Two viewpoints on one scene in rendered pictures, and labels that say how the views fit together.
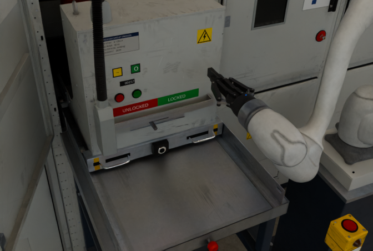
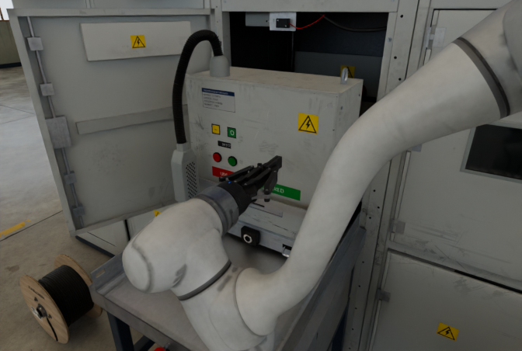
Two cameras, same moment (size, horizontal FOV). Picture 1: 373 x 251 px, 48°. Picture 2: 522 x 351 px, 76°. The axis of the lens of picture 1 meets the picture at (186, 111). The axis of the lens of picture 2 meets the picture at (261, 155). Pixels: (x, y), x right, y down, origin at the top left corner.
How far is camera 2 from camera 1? 106 cm
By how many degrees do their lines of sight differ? 51
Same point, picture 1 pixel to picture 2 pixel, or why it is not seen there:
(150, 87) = (245, 161)
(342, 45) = (337, 151)
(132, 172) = not seen: hidden behind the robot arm
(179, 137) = (273, 239)
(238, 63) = (431, 210)
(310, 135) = (238, 286)
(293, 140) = (137, 241)
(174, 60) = (270, 140)
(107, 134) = (176, 178)
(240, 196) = not seen: hidden behind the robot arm
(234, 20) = (429, 145)
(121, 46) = (219, 102)
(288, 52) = not seen: outside the picture
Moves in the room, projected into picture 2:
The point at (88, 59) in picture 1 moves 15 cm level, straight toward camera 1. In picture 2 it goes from (193, 105) to (150, 116)
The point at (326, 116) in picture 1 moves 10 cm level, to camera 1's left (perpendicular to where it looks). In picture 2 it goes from (285, 277) to (250, 240)
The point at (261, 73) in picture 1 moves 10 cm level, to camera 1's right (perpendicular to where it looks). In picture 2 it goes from (475, 248) to (513, 267)
